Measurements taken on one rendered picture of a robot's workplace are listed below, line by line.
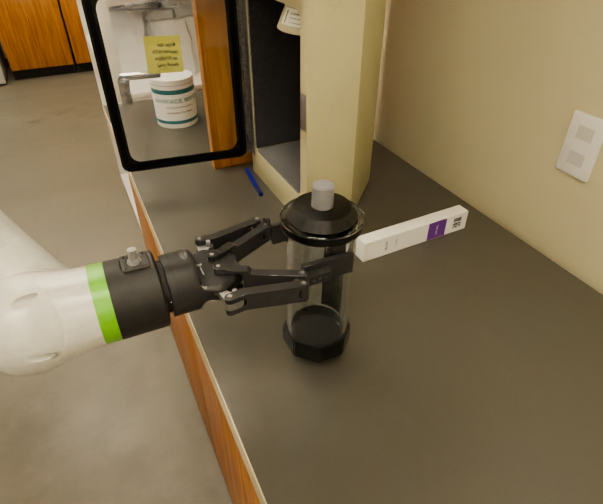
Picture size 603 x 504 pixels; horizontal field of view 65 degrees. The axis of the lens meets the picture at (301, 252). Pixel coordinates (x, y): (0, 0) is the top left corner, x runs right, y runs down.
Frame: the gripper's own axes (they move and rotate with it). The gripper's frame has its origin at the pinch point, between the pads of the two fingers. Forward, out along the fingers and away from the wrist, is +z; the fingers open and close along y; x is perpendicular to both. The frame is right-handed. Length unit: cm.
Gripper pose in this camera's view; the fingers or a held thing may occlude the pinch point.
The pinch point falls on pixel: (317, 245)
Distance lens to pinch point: 63.0
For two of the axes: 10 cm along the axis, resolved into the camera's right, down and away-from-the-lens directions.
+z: 9.0, -2.5, 3.5
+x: -0.1, 8.0, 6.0
